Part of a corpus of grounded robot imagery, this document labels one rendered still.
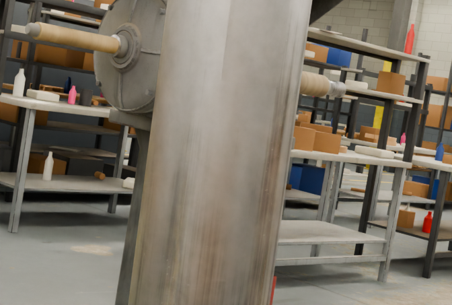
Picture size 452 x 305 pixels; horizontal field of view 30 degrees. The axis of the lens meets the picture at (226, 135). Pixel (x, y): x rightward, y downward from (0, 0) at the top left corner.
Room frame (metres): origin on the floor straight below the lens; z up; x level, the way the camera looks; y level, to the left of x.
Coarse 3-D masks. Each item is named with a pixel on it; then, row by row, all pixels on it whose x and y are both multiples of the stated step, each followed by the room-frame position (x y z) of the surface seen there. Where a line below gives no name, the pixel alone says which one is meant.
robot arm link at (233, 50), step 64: (192, 0) 0.55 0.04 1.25; (256, 0) 0.54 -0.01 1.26; (192, 64) 0.55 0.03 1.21; (256, 64) 0.55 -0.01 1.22; (192, 128) 0.55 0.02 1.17; (256, 128) 0.55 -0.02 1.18; (192, 192) 0.55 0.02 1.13; (256, 192) 0.55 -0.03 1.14; (192, 256) 0.55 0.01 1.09; (256, 256) 0.56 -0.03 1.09
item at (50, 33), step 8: (40, 24) 1.53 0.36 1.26; (48, 24) 1.55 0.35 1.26; (40, 32) 1.53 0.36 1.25; (48, 32) 1.54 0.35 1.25; (56, 32) 1.55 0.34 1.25; (64, 32) 1.57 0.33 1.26; (72, 32) 1.58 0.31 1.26; (80, 32) 1.60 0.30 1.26; (88, 32) 1.62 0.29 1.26; (48, 40) 1.55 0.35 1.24; (56, 40) 1.56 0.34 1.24; (64, 40) 1.57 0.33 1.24; (72, 40) 1.58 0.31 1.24; (80, 40) 1.59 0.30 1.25; (88, 40) 1.61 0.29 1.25; (96, 40) 1.62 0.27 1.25; (104, 40) 1.64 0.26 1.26; (112, 40) 1.65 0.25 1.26; (88, 48) 1.62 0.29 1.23; (96, 48) 1.63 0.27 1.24; (104, 48) 1.64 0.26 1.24; (112, 48) 1.65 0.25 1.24
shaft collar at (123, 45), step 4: (112, 36) 1.68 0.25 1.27; (116, 36) 1.67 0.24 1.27; (120, 36) 1.67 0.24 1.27; (124, 36) 1.68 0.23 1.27; (120, 40) 1.66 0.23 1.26; (124, 40) 1.67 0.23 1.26; (120, 44) 1.66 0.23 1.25; (124, 44) 1.66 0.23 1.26; (120, 48) 1.66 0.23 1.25; (124, 48) 1.66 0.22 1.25; (116, 52) 1.66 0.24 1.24; (120, 52) 1.66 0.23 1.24; (124, 52) 1.67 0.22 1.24; (112, 56) 1.67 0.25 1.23; (116, 56) 1.67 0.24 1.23; (120, 56) 1.67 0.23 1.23
